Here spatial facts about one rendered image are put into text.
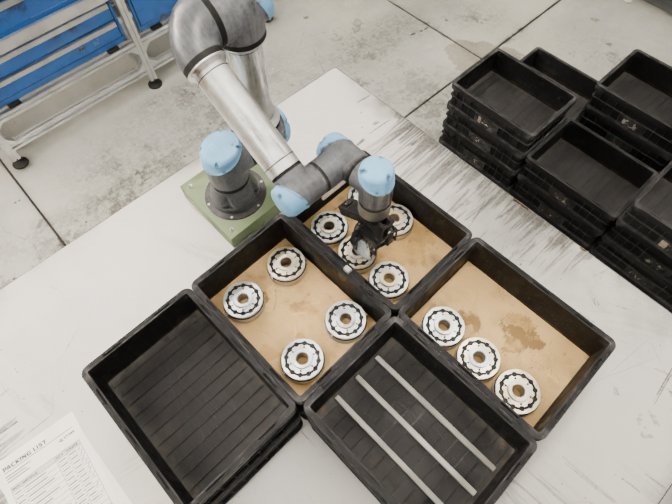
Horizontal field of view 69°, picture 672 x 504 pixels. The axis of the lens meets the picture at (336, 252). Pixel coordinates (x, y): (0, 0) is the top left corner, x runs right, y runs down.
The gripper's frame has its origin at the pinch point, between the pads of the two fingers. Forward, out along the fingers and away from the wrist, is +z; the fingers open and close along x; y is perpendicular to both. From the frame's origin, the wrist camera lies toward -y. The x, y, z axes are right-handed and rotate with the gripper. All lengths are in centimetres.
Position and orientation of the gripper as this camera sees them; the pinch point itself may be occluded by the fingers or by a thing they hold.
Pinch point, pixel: (365, 245)
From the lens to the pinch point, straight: 132.0
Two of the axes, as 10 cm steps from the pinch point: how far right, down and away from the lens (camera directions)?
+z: 0.2, 4.8, 8.8
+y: 6.3, 6.7, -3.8
